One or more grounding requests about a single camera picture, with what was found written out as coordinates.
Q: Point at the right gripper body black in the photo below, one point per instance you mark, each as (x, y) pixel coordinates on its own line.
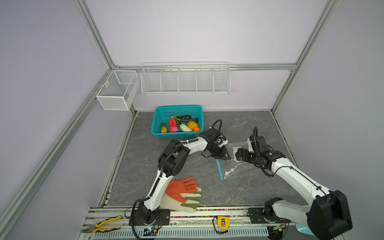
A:
(248, 156)

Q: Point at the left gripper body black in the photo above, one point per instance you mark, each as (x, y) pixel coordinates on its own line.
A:
(218, 152)

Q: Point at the clear zip top bag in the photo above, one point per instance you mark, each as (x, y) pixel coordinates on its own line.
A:
(230, 169)

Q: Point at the teal plastic basket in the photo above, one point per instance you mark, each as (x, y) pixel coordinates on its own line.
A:
(163, 114)

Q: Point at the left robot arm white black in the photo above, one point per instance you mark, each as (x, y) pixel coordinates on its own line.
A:
(171, 162)

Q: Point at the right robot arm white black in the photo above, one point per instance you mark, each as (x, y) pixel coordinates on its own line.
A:
(326, 213)

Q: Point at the orange toy fruit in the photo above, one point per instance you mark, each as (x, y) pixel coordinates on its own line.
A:
(192, 125)

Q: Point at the dark toy eggplant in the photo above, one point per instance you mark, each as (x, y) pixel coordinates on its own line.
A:
(187, 118)

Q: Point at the red toy strawberry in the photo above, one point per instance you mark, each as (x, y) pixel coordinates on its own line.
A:
(172, 122)

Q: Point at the green striped work glove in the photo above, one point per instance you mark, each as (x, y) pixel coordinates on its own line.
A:
(190, 207)

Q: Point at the yellow tape measure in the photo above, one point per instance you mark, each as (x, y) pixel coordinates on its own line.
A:
(221, 224)

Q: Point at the teal plastic scoop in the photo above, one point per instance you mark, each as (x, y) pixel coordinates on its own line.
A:
(304, 230)

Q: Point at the white mesh box basket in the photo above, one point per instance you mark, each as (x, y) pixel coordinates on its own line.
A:
(119, 90)

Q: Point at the yellow black pliers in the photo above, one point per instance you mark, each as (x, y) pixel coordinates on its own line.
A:
(98, 227)

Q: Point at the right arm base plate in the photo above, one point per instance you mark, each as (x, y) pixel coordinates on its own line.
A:
(257, 216)

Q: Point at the white wire shelf basket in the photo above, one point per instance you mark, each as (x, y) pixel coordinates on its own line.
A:
(186, 78)

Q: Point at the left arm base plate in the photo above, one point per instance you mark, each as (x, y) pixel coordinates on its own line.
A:
(144, 217)

